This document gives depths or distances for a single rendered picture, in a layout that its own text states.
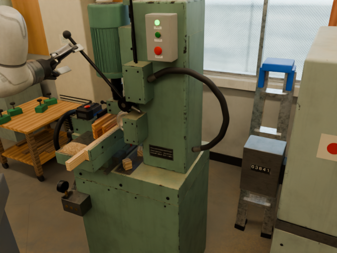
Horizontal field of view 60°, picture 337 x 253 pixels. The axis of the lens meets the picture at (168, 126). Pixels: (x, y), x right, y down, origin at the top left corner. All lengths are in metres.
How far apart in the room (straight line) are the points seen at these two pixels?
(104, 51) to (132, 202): 0.70
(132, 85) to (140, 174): 0.42
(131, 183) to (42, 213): 1.31
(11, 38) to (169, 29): 0.49
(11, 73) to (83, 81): 1.97
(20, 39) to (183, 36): 0.54
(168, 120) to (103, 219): 0.68
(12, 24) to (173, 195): 0.85
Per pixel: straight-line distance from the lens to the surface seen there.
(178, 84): 1.15
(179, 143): 1.26
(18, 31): 1.04
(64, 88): 3.25
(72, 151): 1.38
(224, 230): 2.22
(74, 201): 1.57
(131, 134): 1.24
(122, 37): 1.28
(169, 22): 1.05
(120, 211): 1.52
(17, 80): 1.10
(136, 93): 1.16
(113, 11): 1.29
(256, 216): 2.37
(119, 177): 1.39
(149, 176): 1.33
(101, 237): 1.76
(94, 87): 2.98
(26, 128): 2.69
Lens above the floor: 1.58
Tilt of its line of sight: 26 degrees down
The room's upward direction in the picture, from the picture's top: 2 degrees counter-clockwise
